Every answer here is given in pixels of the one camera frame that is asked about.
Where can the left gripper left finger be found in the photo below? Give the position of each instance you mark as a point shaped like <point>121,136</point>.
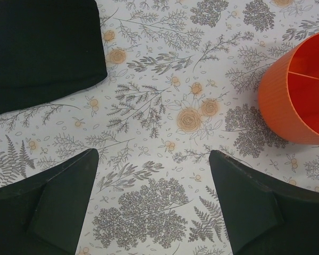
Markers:
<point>44,213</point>

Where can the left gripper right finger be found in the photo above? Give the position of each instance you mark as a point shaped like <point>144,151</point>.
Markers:
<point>262,214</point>

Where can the orange round organizer container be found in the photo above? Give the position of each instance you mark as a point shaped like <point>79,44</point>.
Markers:
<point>288,94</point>

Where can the floral table mat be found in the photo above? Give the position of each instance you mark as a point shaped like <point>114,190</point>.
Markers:
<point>182,81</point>

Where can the black cloth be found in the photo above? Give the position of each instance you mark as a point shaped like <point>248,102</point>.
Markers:
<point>48,50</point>

